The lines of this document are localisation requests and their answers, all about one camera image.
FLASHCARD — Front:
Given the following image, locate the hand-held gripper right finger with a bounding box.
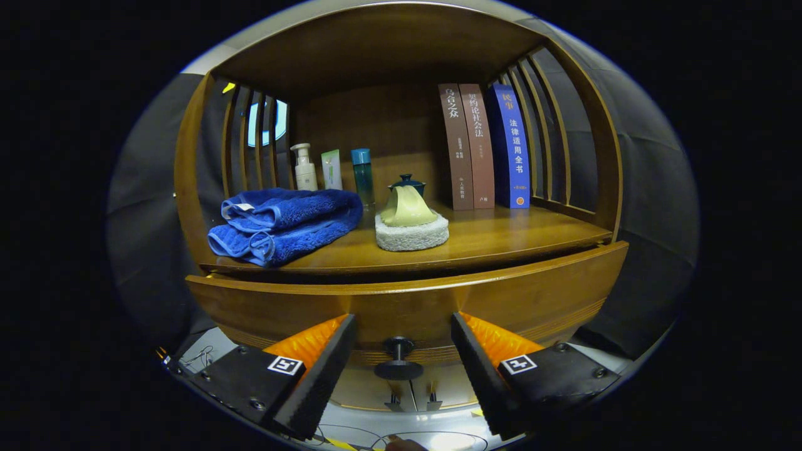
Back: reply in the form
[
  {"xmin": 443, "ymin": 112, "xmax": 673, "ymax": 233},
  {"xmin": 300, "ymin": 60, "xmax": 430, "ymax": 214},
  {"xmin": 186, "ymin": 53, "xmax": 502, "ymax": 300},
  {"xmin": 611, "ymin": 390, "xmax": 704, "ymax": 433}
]
[{"xmin": 450, "ymin": 312, "xmax": 621, "ymax": 442}]

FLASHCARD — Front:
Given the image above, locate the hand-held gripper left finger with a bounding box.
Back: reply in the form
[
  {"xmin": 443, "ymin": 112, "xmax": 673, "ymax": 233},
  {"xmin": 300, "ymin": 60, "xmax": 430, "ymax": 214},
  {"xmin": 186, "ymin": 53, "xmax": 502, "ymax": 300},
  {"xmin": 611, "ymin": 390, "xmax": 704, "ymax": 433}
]
[{"xmin": 177, "ymin": 313, "xmax": 359, "ymax": 441}]

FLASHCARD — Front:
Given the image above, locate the black drawer knob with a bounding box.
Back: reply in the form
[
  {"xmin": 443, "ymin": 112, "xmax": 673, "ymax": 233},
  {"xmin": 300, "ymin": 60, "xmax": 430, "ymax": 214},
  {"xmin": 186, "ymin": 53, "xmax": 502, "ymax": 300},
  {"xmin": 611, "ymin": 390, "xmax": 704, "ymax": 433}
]
[{"xmin": 374, "ymin": 336, "xmax": 425, "ymax": 381}]

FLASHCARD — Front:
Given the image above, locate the brown wooden drawer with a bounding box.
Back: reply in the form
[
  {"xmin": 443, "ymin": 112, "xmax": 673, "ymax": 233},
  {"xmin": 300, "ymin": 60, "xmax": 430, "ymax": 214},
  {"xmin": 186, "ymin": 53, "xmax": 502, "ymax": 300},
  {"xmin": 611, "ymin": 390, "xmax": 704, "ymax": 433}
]
[{"xmin": 185, "ymin": 241, "xmax": 630, "ymax": 367}]

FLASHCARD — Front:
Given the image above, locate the wooden cabinet door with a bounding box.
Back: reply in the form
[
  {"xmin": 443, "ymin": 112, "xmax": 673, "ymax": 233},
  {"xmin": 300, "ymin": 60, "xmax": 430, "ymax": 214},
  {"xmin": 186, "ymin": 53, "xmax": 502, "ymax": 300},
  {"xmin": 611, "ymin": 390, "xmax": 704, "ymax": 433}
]
[
  {"xmin": 332, "ymin": 366, "xmax": 414, "ymax": 411},
  {"xmin": 410, "ymin": 366, "xmax": 476, "ymax": 411}
]

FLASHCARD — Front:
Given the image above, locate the wooden countertop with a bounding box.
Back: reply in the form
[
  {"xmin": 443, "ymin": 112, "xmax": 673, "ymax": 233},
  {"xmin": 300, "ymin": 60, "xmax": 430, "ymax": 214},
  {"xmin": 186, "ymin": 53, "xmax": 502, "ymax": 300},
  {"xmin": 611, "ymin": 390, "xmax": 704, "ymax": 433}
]
[{"xmin": 199, "ymin": 202, "xmax": 613, "ymax": 276}]

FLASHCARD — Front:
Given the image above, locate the brown wooden cabinet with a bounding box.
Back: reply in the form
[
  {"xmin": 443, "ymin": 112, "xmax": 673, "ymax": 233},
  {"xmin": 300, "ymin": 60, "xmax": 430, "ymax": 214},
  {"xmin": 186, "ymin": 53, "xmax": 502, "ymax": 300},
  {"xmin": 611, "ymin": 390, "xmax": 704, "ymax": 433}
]
[{"xmin": 174, "ymin": 2, "xmax": 630, "ymax": 414}]

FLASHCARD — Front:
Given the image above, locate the folded blue towel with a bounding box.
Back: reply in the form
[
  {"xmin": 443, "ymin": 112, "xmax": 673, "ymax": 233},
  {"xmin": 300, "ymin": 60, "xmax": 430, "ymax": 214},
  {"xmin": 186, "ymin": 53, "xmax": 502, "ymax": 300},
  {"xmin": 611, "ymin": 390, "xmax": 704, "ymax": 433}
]
[{"xmin": 207, "ymin": 188, "xmax": 364, "ymax": 268}]

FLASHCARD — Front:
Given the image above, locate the blue lidded teacup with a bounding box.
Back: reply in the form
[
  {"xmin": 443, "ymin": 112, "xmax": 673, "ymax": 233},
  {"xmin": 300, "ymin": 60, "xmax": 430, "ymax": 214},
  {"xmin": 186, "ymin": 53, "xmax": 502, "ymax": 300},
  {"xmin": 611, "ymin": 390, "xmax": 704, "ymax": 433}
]
[{"xmin": 388, "ymin": 174, "xmax": 427, "ymax": 198}]

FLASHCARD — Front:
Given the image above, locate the white pump bottle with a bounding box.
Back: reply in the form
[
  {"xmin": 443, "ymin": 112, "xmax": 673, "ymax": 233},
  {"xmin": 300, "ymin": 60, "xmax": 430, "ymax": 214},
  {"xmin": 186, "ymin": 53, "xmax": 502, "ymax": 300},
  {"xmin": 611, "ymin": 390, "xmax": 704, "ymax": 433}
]
[{"xmin": 290, "ymin": 143, "xmax": 318, "ymax": 192}]

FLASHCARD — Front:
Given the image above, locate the teal glass bottle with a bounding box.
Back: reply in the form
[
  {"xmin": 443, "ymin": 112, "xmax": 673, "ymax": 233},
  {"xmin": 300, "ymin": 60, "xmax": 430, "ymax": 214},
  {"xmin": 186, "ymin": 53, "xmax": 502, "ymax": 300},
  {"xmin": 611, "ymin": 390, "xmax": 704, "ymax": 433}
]
[{"xmin": 351, "ymin": 148, "xmax": 375, "ymax": 207}]

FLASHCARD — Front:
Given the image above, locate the white green tube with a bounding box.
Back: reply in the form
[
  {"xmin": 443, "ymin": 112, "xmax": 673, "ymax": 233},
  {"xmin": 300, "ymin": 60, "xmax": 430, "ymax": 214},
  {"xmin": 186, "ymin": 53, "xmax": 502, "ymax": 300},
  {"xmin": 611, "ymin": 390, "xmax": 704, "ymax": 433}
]
[{"xmin": 321, "ymin": 149, "xmax": 343, "ymax": 190}]

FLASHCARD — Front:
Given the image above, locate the reddish brown book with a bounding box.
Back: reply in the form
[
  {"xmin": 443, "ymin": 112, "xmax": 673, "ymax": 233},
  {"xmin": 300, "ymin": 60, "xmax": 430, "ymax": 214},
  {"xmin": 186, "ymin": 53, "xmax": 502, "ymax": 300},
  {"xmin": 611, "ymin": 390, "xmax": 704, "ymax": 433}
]
[{"xmin": 459, "ymin": 83, "xmax": 496, "ymax": 209}]

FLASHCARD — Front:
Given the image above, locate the dark brown book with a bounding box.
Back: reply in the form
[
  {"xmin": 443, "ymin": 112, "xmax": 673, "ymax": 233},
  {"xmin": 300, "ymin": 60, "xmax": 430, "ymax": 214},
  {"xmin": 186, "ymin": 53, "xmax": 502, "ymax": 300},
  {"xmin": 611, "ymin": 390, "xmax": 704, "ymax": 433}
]
[{"xmin": 438, "ymin": 83, "xmax": 474, "ymax": 211}]

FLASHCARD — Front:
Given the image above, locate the blue book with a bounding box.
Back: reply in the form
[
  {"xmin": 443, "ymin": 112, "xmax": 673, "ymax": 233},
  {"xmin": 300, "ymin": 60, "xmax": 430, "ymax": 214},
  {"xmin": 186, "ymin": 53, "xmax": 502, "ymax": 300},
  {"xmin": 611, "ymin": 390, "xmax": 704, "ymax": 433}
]
[{"xmin": 491, "ymin": 84, "xmax": 531, "ymax": 209}]

